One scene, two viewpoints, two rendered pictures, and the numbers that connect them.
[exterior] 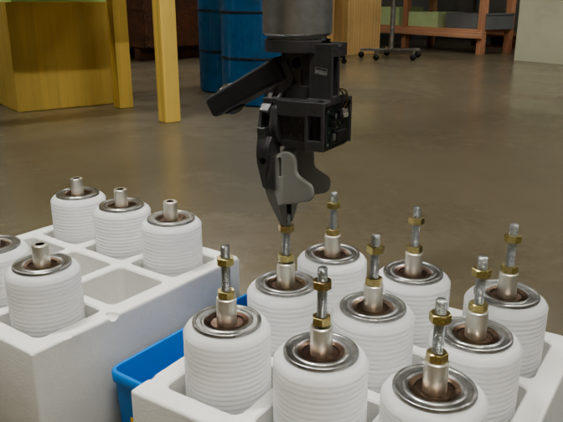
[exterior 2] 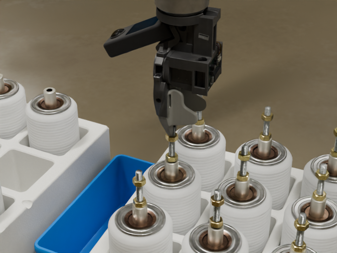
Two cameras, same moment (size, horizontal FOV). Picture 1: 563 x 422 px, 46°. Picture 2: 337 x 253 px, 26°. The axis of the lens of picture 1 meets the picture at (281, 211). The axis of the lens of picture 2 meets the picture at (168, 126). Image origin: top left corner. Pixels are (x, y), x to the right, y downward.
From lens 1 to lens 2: 0.44 m
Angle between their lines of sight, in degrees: 18
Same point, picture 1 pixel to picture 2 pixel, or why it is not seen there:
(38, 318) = not seen: outside the picture
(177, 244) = (61, 128)
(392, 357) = (258, 229)
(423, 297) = (274, 174)
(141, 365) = (52, 235)
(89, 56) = not seen: outside the picture
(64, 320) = not seen: outside the picture
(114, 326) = (30, 211)
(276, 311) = (170, 200)
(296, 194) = (183, 119)
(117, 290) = (10, 166)
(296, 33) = (185, 12)
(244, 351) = (158, 243)
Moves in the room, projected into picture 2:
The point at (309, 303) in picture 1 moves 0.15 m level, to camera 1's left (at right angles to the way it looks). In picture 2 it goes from (193, 191) to (98, 202)
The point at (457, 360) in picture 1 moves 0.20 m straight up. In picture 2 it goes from (306, 235) to (322, 119)
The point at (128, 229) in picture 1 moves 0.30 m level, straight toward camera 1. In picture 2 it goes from (11, 113) to (56, 206)
